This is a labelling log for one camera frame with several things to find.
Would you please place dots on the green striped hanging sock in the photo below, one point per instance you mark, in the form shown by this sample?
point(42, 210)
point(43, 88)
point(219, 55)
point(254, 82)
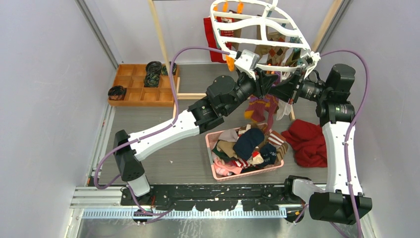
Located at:
point(294, 58)

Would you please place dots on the rolled dark sock centre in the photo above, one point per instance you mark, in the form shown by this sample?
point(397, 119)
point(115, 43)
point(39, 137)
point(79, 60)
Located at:
point(151, 80)

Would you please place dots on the red hanging sock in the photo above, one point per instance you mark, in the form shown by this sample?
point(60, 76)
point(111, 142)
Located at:
point(211, 40)

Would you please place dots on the maroon purple orange striped sock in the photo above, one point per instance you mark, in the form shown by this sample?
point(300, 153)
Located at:
point(271, 107)

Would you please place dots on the orange wooden compartment tray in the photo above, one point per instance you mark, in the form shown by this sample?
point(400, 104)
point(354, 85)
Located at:
point(132, 78)

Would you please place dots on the rolled dark sock left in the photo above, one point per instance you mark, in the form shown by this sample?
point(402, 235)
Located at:
point(117, 93)

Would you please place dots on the maroon orange heel sock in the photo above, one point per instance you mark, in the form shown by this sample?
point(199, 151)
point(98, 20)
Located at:
point(256, 109)

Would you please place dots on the grey beige sock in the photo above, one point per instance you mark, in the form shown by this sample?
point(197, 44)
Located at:
point(229, 135)

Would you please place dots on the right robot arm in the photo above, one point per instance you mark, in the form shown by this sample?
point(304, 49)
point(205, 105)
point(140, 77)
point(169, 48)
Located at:
point(343, 200)

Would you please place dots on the red cloth on table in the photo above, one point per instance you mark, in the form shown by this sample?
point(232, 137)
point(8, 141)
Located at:
point(308, 144)

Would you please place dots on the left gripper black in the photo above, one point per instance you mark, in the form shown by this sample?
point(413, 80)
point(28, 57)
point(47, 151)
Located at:
point(260, 89)

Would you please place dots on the brown striped sock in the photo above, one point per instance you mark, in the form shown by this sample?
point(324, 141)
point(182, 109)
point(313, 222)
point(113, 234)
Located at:
point(281, 152)

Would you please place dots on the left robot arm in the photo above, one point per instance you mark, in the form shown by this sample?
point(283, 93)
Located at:
point(223, 96)

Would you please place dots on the argyle hanging sock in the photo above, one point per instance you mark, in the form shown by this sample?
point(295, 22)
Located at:
point(276, 55)

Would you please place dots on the white hanging sock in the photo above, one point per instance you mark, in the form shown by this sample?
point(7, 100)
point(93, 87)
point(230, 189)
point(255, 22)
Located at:
point(284, 109)

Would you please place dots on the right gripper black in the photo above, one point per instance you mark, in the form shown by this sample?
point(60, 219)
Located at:
point(285, 90)

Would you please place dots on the wooden clothes rack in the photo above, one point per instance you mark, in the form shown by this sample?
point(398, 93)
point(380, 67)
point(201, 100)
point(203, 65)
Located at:
point(335, 12)

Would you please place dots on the white plastic clip hanger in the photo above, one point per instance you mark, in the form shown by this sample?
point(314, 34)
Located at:
point(272, 17)

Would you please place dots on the pink plastic basket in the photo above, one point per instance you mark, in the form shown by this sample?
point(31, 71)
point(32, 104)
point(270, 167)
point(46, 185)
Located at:
point(221, 172)

